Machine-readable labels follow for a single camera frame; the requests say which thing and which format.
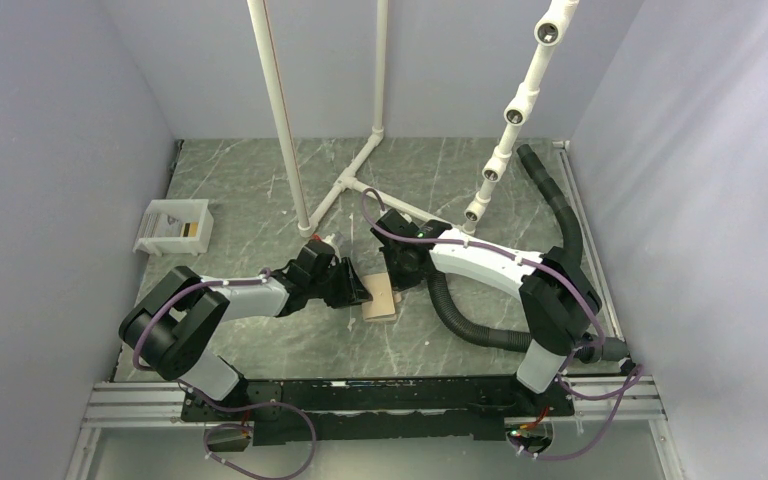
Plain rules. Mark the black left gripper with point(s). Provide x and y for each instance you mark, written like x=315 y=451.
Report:
x=351 y=287

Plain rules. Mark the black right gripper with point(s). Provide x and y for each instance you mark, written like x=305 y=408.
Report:
x=400 y=282

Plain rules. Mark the tan leather card holder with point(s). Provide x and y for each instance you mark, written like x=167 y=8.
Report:
x=383 y=305

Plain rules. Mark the white card tray box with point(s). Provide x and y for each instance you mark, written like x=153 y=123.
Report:
x=175 y=226

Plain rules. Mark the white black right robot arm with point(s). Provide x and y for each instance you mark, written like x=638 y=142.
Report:
x=558 y=301

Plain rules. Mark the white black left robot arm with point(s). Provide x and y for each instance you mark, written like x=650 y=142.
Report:
x=169 y=330

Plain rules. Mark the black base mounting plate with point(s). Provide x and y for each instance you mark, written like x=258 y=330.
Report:
x=479 y=407

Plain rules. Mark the white PVC pipe frame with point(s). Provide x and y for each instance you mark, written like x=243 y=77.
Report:
x=338 y=79

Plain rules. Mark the side aluminium rail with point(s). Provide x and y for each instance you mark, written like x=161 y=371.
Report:
x=570 y=188

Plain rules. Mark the aluminium extrusion rail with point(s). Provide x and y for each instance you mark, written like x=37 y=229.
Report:
x=159 y=405

